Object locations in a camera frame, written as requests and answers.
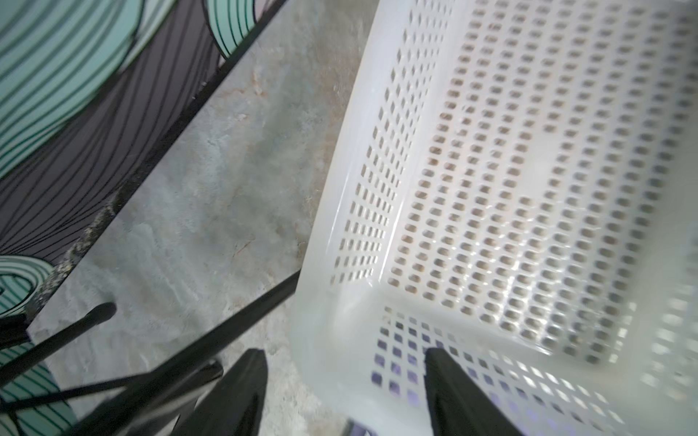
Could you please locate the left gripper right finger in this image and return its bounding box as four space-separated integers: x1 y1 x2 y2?
425 348 521 436

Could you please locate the purple Persist t-shirt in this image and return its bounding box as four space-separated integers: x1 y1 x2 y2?
342 421 376 436

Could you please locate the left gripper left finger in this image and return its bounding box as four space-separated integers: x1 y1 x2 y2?
174 349 268 436

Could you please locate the black perforated music stand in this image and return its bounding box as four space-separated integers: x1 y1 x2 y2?
0 269 302 436

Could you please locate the white perforated plastic basket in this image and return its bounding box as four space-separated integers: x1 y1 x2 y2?
289 1 697 435

